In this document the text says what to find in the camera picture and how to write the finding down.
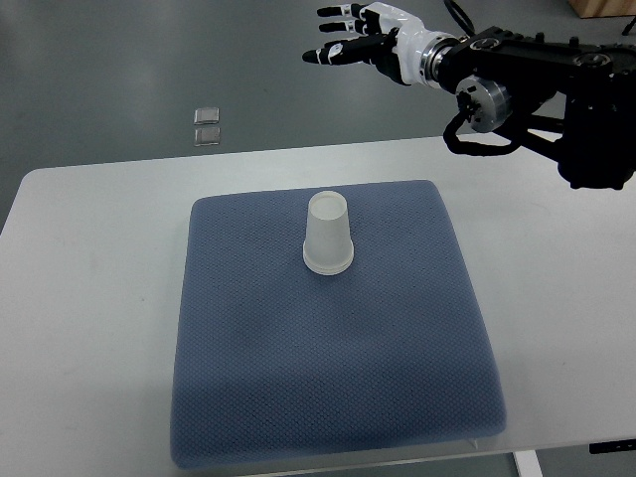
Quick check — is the white paper cup on cushion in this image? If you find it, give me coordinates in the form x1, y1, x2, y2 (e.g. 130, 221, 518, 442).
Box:
303, 251, 355, 276

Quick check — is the black tripod foot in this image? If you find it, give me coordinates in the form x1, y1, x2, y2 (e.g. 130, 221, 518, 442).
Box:
621, 17, 636, 36

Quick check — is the blue mesh cushion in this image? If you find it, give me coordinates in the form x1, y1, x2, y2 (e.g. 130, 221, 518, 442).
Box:
170, 180, 506, 469

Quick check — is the black table control panel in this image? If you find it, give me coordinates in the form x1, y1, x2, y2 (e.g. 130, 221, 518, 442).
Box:
588, 438, 636, 455

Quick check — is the white table leg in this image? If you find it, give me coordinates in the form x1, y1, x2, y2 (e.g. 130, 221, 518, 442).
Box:
513, 450, 544, 477

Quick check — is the wooden box corner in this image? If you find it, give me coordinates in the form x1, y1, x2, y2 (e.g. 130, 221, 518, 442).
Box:
567, 0, 635, 19

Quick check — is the white paper cup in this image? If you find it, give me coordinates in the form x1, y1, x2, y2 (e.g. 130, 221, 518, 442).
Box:
303, 251, 355, 276
303, 191, 354, 263

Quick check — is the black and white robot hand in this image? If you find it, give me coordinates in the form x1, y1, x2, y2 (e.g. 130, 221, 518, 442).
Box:
302, 2, 459, 88

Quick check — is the upper metal floor plate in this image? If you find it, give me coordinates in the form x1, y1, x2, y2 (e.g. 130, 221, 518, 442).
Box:
194, 106, 220, 125

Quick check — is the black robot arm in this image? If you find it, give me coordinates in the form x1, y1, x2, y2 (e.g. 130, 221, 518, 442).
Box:
432, 1, 635, 190

